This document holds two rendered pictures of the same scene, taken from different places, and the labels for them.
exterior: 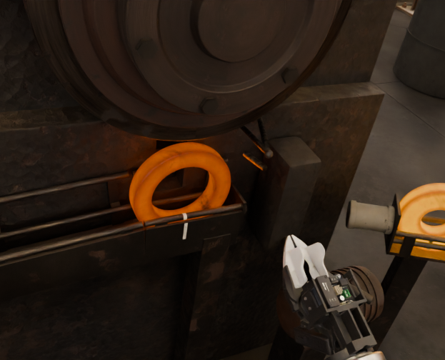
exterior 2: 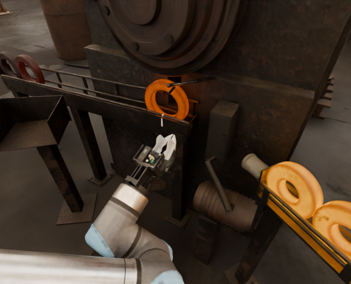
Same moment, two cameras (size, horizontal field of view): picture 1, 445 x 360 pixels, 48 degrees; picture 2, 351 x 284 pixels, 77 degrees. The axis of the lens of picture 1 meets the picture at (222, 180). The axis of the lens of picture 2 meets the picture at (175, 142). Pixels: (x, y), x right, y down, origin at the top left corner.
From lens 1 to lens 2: 0.70 m
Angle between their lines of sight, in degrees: 45
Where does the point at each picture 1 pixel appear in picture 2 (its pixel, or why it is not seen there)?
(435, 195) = (286, 168)
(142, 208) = (147, 102)
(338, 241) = not seen: hidden behind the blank
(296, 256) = (159, 139)
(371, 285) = (245, 210)
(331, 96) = (267, 87)
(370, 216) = (252, 165)
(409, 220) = (272, 180)
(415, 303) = not seen: outside the picture
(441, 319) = not seen: outside the picture
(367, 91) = (300, 93)
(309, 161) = (224, 113)
